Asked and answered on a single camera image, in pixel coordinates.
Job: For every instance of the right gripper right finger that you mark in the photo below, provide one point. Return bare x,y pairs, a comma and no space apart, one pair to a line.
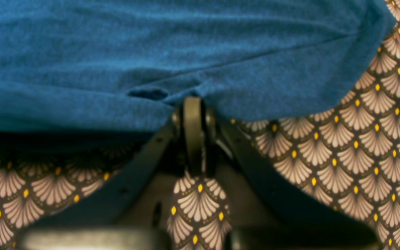
299,221

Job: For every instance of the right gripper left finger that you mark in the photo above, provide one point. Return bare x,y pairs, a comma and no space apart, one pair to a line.
94,223

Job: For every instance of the blue long-sleeve T-shirt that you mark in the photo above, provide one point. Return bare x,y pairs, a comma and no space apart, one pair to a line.
122,65

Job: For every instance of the fan-patterned tablecloth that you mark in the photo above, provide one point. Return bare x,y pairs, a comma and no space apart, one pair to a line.
347,157

